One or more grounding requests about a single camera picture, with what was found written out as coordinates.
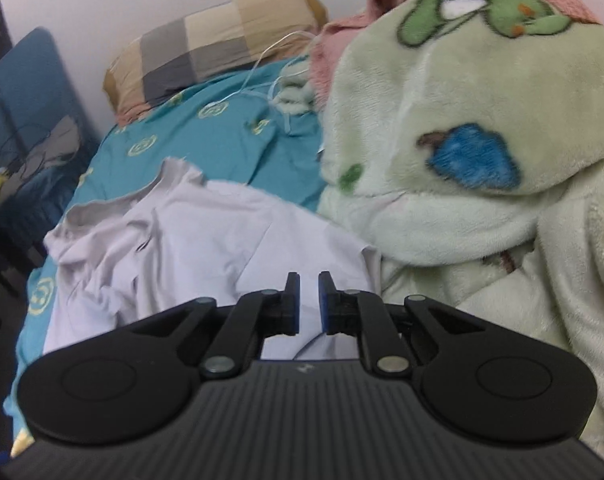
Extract white charging cable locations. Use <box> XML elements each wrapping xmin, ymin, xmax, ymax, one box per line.
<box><xmin>202</xmin><ymin>30</ymin><xmax>318</xmax><ymax>136</ymax></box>

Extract brown pillow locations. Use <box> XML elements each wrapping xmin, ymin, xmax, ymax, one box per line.
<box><xmin>103</xmin><ymin>0</ymin><xmax>330</xmax><ymax>121</ymax></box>

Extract grey cloth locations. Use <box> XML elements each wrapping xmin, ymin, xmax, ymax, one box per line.
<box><xmin>2</xmin><ymin>115</ymin><xmax>80</xmax><ymax>196</ymax></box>

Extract teal patterned bed sheet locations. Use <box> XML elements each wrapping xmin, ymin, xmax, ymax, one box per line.
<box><xmin>2</xmin><ymin>55</ymin><xmax>333</xmax><ymax>461</ymax></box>

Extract pale green striped blanket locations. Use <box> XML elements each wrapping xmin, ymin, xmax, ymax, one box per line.
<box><xmin>272</xmin><ymin>57</ymin><xmax>323</xmax><ymax>116</ymax></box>

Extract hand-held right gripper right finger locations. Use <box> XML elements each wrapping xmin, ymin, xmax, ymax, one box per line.
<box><xmin>319</xmin><ymin>271</ymin><xmax>485</xmax><ymax>378</ymax></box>

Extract green and pink blankets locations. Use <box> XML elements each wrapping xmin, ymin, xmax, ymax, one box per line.
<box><xmin>309</xmin><ymin>0</ymin><xmax>603</xmax><ymax>111</ymax></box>

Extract green cartoon fleece blanket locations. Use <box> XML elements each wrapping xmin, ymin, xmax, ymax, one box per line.
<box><xmin>317</xmin><ymin>0</ymin><xmax>604</xmax><ymax>466</ymax></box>

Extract plaid pillow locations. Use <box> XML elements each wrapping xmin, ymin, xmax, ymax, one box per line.
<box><xmin>104</xmin><ymin>0</ymin><xmax>328</xmax><ymax>116</ymax></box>

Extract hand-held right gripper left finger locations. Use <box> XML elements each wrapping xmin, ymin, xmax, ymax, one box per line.
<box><xmin>127</xmin><ymin>272</ymin><xmax>301</xmax><ymax>378</ymax></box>

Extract white shirt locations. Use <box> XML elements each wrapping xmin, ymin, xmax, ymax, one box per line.
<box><xmin>42</xmin><ymin>156</ymin><xmax>383</xmax><ymax>361</ymax></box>

